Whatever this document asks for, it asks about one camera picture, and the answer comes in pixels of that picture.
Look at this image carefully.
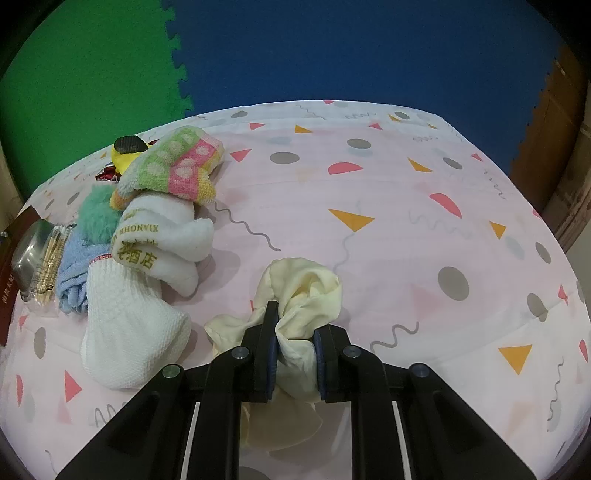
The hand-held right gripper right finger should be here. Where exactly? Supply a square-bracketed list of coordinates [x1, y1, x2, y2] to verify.
[311, 323, 546, 480]

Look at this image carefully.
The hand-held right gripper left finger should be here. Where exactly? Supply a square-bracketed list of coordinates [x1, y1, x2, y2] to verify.
[55, 300, 280, 480]

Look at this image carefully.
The cream cloth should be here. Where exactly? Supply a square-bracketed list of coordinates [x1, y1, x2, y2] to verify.
[204, 257, 345, 448]

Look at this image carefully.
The white ribbed sock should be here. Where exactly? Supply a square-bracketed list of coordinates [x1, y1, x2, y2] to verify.
[79, 258, 192, 391]

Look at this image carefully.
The light blue cloth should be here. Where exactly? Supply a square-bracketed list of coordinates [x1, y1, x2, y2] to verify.
[56, 228, 114, 317]

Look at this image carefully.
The teal fluffy scrunchie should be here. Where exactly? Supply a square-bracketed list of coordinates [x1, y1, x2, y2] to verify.
[76, 185, 123, 243]

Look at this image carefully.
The gold metal tray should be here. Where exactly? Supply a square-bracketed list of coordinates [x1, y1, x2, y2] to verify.
[0, 205, 40, 347]

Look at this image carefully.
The white towel with gold print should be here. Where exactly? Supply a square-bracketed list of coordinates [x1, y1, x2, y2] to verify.
[111, 191, 217, 297]

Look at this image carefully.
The green and pink dotted towel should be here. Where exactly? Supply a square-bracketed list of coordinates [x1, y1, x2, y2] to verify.
[110, 127, 225, 208]

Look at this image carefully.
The clear packet of gold sticks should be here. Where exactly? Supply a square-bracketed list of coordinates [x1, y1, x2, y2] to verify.
[23, 223, 77, 319]

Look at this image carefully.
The yellow plush toy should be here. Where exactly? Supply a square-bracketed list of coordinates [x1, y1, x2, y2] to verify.
[111, 135, 149, 175]

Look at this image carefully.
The metal bowl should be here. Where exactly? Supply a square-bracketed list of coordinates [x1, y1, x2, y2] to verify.
[11, 220, 54, 291]

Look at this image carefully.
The blue foam mat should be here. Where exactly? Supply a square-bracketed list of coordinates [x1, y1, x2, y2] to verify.
[161, 0, 571, 174]

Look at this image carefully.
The brown foam mat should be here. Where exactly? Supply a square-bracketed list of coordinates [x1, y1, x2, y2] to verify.
[510, 41, 591, 252]

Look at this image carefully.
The green foam mat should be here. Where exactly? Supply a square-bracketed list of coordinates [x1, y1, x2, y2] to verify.
[0, 0, 197, 199]

